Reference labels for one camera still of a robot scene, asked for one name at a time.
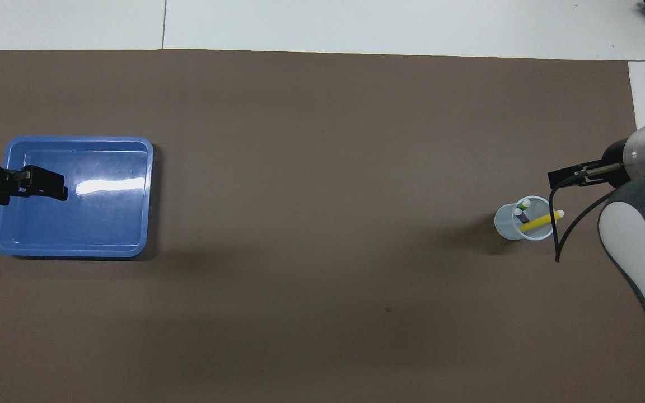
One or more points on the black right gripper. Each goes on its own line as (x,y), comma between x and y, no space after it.
(616,165)

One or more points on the green pen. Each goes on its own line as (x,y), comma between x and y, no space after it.
(524,205)

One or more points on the yellow pen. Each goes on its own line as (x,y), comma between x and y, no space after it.
(541,221)

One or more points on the purple pen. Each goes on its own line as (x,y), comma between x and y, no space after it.
(523,217)

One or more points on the translucent plastic cup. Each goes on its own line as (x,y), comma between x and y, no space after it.
(504,224)

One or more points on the blue plastic tray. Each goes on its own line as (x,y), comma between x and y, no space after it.
(104,235)

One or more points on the brown table mat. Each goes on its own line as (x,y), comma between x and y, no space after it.
(322,168)

